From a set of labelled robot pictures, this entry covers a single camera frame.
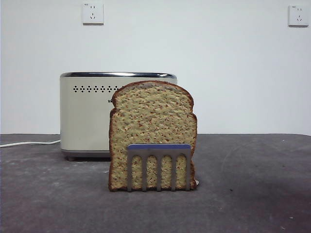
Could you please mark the brown bread slice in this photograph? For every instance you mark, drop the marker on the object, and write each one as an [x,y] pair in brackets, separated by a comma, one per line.
[150,121]

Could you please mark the silver metal toast rack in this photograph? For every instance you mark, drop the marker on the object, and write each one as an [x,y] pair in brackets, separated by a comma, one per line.
[158,148]

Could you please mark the cream metal toaster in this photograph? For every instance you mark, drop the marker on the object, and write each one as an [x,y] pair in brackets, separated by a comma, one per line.
[82,116]

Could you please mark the white wall socket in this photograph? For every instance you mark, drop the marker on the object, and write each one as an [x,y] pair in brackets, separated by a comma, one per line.
[93,14]
[298,15]

